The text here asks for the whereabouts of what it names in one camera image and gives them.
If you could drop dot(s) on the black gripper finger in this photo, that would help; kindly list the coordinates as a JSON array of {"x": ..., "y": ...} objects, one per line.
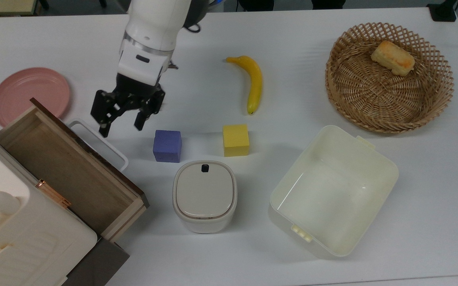
[
  {"x": 151, "y": 109},
  {"x": 103, "y": 109}
]

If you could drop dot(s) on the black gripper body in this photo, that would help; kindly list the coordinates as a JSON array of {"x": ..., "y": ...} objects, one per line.
[{"x": 137, "y": 91}]

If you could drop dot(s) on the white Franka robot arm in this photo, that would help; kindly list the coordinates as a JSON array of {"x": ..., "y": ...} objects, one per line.
[{"x": 153, "y": 24}]

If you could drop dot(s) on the dark wood drawer cabinet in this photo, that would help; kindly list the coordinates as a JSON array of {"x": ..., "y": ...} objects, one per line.
[{"x": 98, "y": 264}]

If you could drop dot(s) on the cream open plastic container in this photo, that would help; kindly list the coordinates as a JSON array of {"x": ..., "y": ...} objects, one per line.
[{"x": 332, "y": 194}]

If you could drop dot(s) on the purple foam cube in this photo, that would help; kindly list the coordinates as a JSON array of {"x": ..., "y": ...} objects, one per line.
[{"x": 167, "y": 146}]

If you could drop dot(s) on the pink plastic plate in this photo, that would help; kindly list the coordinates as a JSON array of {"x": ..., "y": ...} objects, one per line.
[{"x": 26, "y": 93}]

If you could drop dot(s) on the yellow foam cube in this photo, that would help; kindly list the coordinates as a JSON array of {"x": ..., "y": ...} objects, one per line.
[{"x": 235, "y": 141}]

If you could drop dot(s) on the orange box latch strip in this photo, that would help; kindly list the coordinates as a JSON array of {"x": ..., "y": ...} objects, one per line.
[{"x": 52, "y": 192}]

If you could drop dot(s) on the small cream lidded bin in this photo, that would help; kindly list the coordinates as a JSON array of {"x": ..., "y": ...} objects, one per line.
[{"x": 204, "y": 194}]

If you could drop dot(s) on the yellow toy banana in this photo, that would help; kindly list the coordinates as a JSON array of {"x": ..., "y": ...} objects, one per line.
[{"x": 255, "y": 83}]

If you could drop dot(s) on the wooden side desk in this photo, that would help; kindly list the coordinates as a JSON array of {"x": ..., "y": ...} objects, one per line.
[{"x": 2, "y": 6}]

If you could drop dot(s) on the woven wicker basket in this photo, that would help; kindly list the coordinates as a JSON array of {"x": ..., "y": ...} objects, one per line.
[{"x": 384, "y": 99}]

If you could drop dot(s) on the toy bread loaf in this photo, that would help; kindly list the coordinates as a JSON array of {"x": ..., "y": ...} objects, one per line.
[{"x": 392, "y": 58}]

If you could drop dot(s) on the black stand base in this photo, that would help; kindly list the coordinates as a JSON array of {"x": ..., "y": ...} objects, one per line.
[{"x": 443, "y": 11}]

